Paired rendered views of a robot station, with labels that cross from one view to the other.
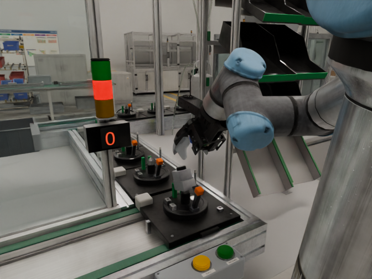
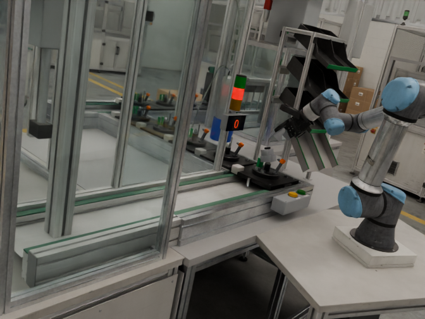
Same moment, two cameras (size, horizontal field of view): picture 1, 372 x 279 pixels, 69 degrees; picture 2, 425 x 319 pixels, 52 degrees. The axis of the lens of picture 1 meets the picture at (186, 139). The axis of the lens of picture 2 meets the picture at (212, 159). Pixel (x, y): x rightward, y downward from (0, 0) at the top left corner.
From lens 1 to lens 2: 143 cm
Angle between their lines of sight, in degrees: 19
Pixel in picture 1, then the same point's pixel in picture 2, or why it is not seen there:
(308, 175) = (329, 164)
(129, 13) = not seen: outside the picture
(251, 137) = (337, 129)
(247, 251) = not seen: hidden behind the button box
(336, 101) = (370, 118)
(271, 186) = (311, 167)
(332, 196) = (380, 137)
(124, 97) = not seen: hidden behind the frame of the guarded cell
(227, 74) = (324, 100)
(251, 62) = (335, 96)
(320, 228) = (376, 145)
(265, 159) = (307, 150)
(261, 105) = (340, 116)
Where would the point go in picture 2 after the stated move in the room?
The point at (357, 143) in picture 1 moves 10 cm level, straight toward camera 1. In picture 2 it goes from (386, 126) to (388, 131)
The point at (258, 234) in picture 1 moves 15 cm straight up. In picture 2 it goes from (309, 190) to (317, 162)
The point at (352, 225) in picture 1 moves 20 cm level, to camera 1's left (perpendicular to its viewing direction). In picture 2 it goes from (383, 142) to (334, 135)
